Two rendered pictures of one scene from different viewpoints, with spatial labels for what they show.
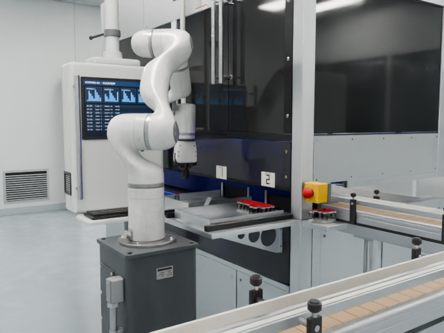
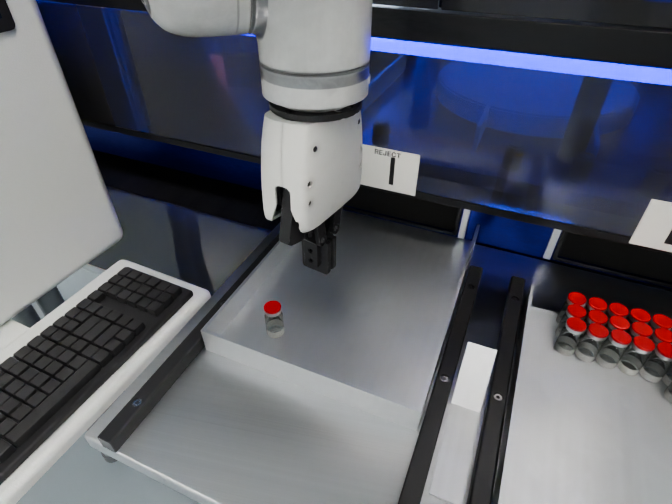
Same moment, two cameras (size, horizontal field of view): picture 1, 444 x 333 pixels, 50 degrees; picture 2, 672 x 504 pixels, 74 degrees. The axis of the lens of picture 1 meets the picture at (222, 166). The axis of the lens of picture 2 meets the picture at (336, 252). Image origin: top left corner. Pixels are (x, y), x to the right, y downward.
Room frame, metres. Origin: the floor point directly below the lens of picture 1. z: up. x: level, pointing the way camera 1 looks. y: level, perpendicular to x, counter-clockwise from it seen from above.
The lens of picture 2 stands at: (1.81, 0.34, 1.31)
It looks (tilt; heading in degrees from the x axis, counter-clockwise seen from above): 39 degrees down; 328
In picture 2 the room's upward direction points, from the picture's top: straight up
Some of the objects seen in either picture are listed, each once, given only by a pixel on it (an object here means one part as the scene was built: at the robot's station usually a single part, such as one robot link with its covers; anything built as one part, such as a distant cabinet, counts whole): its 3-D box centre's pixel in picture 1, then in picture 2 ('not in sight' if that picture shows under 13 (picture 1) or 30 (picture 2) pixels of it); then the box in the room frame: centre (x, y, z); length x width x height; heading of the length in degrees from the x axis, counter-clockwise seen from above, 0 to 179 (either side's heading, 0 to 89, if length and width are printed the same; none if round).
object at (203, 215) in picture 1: (228, 213); (653, 451); (1.82, -0.03, 0.90); 0.34 x 0.26 x 0.04; 124
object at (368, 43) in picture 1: (384, 64); not in sight; (2.07, -0.70, 1.51); 0.85 x 0.01 x 0.59; 125
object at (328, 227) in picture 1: (327, 224); not in sight; (1.76, -0.40, 0.87); 0.14 x 0.13 x 0.02; 125
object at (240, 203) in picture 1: (250, 209); (647, 359); (1.89, -0.12, 0.91); 0.18 x 0.02 x 0.05; 34
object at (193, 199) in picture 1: (205, 199); (358, 280); (2.17, 0.08, 0.90); 0.34 x 0.26 x 0.04; 125
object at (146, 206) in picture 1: (146, 213); not in sight; (1.55, 0.25, 0.95); 0.19 x 0.19 x 0.18
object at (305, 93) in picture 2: (185, 136); (316, 79); (2.12, 0.16, 1.19); 0.09 x 0.08 x 0.03; 116
